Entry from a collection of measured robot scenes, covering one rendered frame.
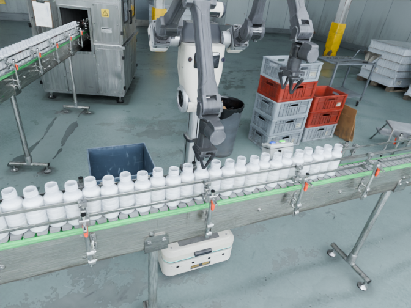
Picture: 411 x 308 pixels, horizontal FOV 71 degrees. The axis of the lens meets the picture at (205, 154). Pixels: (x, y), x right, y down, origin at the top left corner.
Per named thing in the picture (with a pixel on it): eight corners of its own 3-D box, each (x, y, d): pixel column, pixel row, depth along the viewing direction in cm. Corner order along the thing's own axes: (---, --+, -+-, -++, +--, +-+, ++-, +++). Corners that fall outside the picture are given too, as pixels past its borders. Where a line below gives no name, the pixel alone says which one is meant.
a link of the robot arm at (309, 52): (309, 26, 119) (292, 25, 116) (329, 31, 110) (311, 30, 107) (301, 55, 126) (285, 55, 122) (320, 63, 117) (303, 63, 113)
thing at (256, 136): (265, 152, 367) (268, 137, 356) (246, 138, 397) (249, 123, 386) (299, 145, 395) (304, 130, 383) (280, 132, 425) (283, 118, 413)
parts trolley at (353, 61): (322, 110, 527) (340, 54, 477) (303, 99, 570) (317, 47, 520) (362, 106, 566) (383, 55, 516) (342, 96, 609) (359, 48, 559)
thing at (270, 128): (268, 137, 356) (272, 120, 345) (249, 123, 386) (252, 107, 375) (304, 130, 384) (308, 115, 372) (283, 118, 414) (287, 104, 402)
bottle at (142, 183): (150, 212, 110) (150, 178, 101) (134, 213, 109) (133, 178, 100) (150, 202, 115) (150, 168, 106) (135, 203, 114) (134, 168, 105)
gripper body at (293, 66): (290, 70, 131) (294, 53, 127) (304, 77, 123) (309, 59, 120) (278, 70, 129) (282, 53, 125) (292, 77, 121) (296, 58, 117)
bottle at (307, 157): (307, 181, 139) (317, 151, 131) (296, 181, 138) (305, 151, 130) (303, 174, 144) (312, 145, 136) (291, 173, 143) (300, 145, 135)
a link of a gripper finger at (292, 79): (290, 90, 133) (295, 69, 128) (300, 95, 127) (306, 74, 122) (278, 90, 130) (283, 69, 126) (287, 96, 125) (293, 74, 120)
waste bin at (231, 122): (208, 162, 334) (214, 110, 301) (194, 143, 369) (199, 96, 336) (242, 157, 351) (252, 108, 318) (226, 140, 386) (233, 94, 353)
